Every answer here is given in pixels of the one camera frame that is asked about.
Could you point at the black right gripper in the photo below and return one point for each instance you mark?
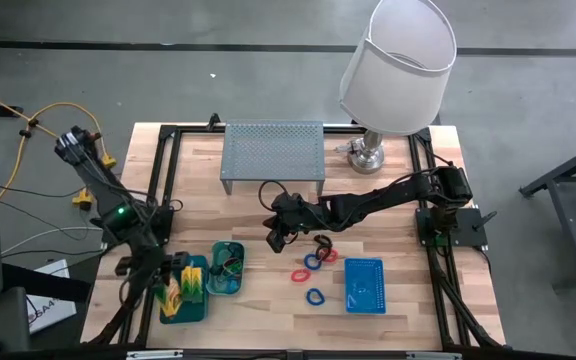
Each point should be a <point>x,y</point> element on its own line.
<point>293,215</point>

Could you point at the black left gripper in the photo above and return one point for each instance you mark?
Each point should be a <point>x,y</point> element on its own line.
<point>150,265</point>

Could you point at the green rubber band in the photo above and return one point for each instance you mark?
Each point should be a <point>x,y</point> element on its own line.
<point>233,265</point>

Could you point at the light teal plastic container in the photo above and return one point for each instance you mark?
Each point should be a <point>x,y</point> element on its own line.
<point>233,287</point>

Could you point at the wide blue rubber band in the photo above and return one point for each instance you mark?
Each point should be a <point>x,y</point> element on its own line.
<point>223,281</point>

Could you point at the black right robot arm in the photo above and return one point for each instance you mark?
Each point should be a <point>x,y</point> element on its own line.
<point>393,192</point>

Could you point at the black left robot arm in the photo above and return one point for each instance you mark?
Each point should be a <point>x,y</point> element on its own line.
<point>93,175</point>

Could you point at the dark teal container lid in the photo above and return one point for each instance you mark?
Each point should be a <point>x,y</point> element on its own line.
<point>193,312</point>

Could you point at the grey perforated metal shelf riser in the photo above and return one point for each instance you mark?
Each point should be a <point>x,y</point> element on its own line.
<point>273,150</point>

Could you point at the clear glass light bulb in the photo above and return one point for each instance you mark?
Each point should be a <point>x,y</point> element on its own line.
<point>345,147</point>

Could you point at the black cart bar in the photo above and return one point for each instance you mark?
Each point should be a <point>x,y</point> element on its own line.
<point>43,282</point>

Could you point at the white printed paper sheet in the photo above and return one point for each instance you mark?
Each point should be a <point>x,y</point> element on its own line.
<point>53,315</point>

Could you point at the blue perforated plastic basket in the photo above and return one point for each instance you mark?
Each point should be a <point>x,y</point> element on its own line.
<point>365,285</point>

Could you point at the dark grey box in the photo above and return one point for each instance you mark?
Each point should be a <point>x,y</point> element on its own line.
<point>3,320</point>

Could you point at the white shade silver table lamp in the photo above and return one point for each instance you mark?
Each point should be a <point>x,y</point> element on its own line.
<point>398,75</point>

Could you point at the black aluminium table frame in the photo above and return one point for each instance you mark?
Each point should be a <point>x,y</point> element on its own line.
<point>193,129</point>

